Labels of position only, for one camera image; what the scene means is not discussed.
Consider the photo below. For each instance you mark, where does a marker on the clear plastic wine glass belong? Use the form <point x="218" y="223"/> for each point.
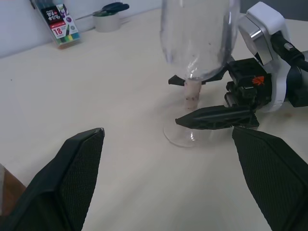
<point x="192" y="36"/>

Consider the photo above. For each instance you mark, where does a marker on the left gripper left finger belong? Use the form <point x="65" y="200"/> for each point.
<point x="60" y="183"/>

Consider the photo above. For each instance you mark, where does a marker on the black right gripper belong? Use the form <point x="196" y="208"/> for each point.
<point x="247" y="81"/>

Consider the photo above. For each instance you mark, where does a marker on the marker pen set box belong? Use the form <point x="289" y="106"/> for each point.
<point x="60" y="26"/>

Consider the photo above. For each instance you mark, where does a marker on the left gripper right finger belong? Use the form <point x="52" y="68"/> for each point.
<point x="276" y="178"/>

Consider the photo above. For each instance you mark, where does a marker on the white tape roll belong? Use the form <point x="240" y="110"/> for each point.
<point x="106" y="22"/>

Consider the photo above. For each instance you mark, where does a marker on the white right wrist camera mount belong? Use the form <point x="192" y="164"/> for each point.
<point x="264" y="14"/>

